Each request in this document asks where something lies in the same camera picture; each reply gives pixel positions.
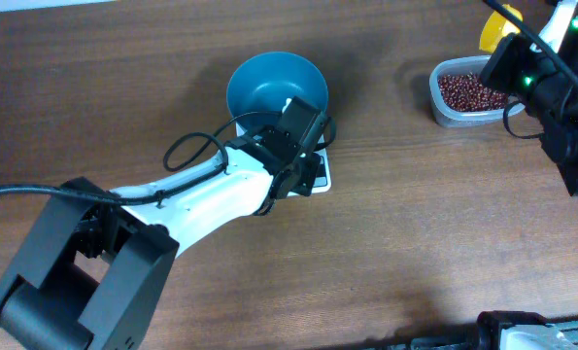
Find yellow plastic measuring scoop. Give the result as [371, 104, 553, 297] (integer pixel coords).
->
[479, 11, 520, 53]

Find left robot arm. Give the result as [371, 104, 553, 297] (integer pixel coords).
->
[0, 97, 336, 350]

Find white digital kitchen scale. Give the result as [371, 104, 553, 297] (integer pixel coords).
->
[235, 123, 331, 196]

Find teal plastic bowl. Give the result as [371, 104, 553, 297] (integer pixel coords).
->
[226, 52, 329, 135]

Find red beans in container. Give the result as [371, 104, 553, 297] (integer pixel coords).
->
[437, 73, 509, 112]

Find clear plastic container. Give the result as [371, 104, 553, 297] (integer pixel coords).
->
[429, 55, 514, 128]

